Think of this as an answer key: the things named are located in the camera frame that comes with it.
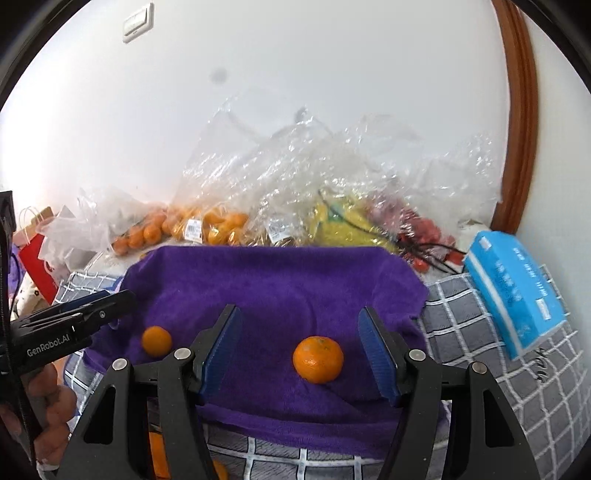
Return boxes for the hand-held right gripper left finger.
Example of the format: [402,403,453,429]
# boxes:
[55,304,243,480]

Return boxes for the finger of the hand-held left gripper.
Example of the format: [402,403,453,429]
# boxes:
[53,290,112,310]
[14,290,139,332]

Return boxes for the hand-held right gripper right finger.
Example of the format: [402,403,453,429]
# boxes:
[358,307,541,480]

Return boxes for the small mandarin orange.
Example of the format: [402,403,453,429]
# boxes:
[141,326,173,358]

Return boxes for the person's left hand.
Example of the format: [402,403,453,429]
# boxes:
[25,364,75,466]

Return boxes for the red paper bag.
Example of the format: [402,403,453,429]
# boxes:
[14,205,61,305]

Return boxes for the white plastic bag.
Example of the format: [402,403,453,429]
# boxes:
[39,187,139,280]

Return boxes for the pile of loose oranges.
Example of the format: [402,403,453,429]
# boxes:
[113,212,169,256]

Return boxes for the purple towel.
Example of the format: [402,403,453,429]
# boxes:
[83,244,451,460]

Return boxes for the grey plaid blanket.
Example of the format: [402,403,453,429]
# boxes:
[37,263,583,480]

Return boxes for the bag of oranges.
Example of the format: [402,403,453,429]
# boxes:
[166,205,251,246]

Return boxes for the red cherry tomatoes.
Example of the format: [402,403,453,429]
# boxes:
[369,203,467,274]

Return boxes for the yellow bananas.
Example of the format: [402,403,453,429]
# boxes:
[314,194,402,254]

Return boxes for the blue tissue pack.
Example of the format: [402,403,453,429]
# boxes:
[463,231,571,361]

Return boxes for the clear plastic bag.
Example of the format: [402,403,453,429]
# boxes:
[180,92,504,252]

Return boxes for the white light switch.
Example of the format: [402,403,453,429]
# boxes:
[122,2,155,44]

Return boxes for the brown wooden door frame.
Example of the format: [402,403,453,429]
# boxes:
[489,0,541,234]

